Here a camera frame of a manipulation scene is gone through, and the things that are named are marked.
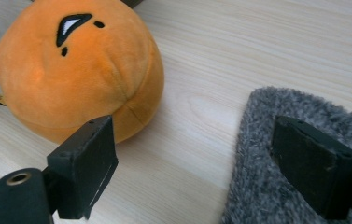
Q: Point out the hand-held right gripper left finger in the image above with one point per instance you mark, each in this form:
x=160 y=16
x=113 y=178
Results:
x=83 y=168

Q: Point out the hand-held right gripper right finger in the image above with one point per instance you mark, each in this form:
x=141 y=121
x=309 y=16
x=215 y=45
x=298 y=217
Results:
x=313 y=165

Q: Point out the grey fluffy cloth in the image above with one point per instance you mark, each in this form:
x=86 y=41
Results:
x=257 y=174

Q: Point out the orange plush toy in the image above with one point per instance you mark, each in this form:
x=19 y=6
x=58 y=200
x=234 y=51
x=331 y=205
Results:
x=80 y=77

